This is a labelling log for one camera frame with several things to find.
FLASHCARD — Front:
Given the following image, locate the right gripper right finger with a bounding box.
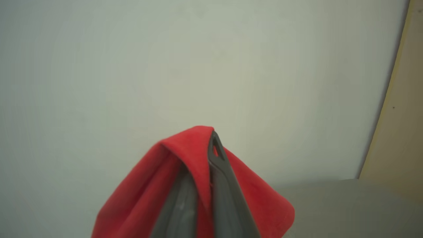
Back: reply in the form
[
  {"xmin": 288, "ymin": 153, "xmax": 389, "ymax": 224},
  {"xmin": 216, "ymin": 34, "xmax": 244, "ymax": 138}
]
[{"xmin": 208, "ymin": 131, "xmax": 262, "ymax": 238}]

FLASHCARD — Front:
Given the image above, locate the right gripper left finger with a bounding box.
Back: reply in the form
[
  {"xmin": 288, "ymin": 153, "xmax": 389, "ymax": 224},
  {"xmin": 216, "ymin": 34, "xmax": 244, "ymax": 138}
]
[{"xmin": 150, "ymin": 165, "xmax": 199, "ymax": 238}]

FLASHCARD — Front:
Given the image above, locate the red clothing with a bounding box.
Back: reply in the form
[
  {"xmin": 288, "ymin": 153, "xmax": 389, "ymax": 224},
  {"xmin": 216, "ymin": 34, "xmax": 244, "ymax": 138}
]
[{"xmin": 91, "ymin": 126, "xmax": 295, "ymax": 238}]

